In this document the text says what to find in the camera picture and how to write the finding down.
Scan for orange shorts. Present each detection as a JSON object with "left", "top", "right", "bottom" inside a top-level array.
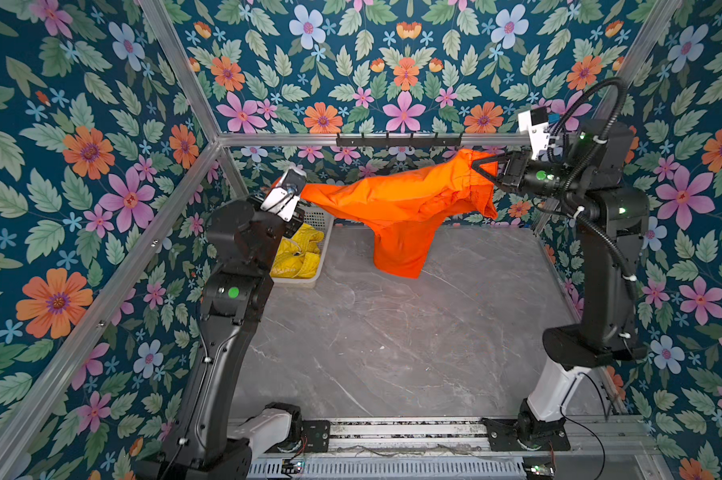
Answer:
[{"left": 302, "top": 149, "right": 498, "bottom": 279}]

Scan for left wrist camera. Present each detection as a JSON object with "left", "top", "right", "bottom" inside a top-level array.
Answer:
[{"left": 260, "top": 167, "right": 307, "bottom": 215}]

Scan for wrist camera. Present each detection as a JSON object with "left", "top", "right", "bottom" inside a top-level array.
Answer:
[
  {"left": 260, "top": 167, "right": 307, "bottom": 215},
  {"left": 517, "top": 106, "right": 551, "bottom": 160}
]

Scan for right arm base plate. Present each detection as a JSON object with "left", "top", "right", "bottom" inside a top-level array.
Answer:
[{"left": 481, "top": 415, "right": 571, "bottom": 452}]

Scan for white vented cable duct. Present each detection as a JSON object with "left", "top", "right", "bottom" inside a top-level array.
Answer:
[{"left": 248, "top": 457, "right": 527, "bottom": 479}]

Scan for aluminium frame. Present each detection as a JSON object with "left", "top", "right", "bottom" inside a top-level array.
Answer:
[{"left": 0, "top": 0, "right": 683, "bottom": 480}]

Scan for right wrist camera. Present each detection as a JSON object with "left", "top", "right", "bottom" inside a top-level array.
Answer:
[{"left": 517, "top": 106, "right": 551, "bottom": 160}]

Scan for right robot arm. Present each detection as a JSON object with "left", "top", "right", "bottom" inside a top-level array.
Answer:
[{"left": 471, "top": 77, "right": 650, "bottom": 451}]

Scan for black hook rail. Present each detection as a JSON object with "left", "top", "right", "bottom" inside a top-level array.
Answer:
[{"left": 335, "top": 132, "right": 463, "bottom": 149}]

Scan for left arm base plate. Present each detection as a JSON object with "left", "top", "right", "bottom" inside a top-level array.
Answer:
[{"left": 267, "top": 420, "right": 332, "bottom": 455}]

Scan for white plastic basket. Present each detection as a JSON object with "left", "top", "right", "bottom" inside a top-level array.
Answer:
[{"left": 271, "top": 204, "right": 335, "bottom": 289}]

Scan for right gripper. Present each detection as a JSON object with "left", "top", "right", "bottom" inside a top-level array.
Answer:
[{"left": 472, "top": 154, "right": 588, "bottom": 208}]

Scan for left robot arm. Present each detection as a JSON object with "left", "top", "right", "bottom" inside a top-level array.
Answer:
[{"left": 134, "top": 194, "right": 304, "bottom": 479}]

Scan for yellow shorts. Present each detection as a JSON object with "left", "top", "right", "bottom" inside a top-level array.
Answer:
[{"left": 270, "top": 224, "right": 325, "bottom": 280}]

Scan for aluminium mounting rail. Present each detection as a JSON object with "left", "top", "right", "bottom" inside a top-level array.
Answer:
[{"left": 317, "top": 415, "right": 660, "bottom": 456}]

